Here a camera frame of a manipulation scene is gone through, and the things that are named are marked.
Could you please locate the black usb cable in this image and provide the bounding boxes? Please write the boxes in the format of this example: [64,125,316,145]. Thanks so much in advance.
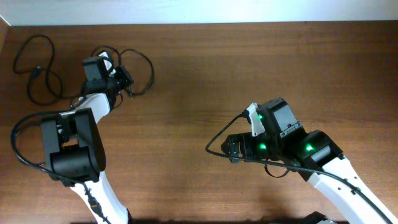
[12,34,85,106]
[90,45,155,100]

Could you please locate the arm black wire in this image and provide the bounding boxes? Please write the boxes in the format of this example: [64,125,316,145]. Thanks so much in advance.
[205,112,396,224]
[10,110,109,224]

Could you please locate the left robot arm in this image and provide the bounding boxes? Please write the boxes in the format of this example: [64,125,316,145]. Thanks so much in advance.
[40,65,134,223]

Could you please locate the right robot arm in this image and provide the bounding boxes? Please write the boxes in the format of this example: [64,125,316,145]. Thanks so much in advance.
[221,130,397,223]

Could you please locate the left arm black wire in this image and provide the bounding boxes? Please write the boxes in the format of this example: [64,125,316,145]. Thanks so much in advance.
[10,110,109,224]

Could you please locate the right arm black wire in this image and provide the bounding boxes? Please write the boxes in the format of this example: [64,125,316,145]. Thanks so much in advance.
[205,112,396,224]

